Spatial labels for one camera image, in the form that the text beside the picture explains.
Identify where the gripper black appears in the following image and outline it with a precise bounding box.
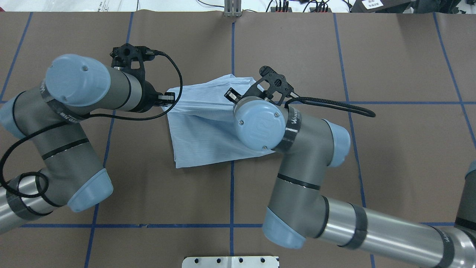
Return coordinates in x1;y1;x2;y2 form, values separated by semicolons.
141;81;241;113

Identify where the light blue button-up shirt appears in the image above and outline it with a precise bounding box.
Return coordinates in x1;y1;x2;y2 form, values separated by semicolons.
167;74;273;169

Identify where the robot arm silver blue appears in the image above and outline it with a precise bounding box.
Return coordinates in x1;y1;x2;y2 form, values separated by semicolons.
1;49;180;234
224;87;475;268

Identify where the black laptop computer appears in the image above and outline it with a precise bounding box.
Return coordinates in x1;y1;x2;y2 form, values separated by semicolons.
350;0;417;13

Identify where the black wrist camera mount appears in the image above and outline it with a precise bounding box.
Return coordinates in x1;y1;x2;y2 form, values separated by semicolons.
250;66;299;106
109;44;156;71

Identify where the aluminium frame post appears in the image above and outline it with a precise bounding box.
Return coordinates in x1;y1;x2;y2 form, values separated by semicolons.
224;0;242;17

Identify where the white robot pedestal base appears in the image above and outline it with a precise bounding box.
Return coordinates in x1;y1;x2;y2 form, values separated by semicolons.
181;256;280;268

